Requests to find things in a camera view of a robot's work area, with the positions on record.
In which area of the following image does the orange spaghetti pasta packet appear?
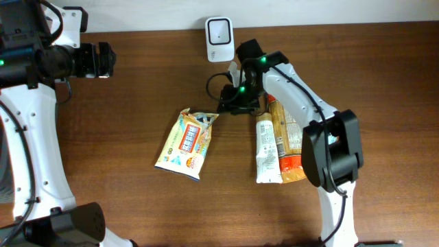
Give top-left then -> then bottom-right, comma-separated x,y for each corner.
268,95 -> 306,184

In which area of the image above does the white tube with gold cap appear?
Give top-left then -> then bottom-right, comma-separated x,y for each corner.
256,113 -> 283,184

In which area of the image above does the small teal tissue pack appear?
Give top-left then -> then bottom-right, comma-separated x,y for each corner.
328,134 -> 339,145

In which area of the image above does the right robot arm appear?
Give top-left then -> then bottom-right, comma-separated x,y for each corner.
217,39 -> 364,246

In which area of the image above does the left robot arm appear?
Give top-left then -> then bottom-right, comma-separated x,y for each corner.
1,0 -> 134,246

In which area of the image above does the white barcode scanner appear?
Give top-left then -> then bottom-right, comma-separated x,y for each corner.
204,16 -> 235,62

